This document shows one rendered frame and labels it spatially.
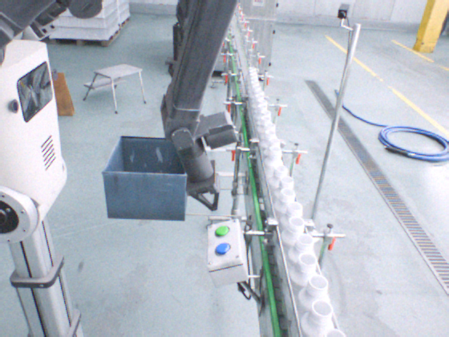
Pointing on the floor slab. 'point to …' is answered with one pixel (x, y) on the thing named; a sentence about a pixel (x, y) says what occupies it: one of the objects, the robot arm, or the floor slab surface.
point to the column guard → (430, 26)
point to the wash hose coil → (406, 148)
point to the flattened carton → (64, 104)
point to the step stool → (113, 79)
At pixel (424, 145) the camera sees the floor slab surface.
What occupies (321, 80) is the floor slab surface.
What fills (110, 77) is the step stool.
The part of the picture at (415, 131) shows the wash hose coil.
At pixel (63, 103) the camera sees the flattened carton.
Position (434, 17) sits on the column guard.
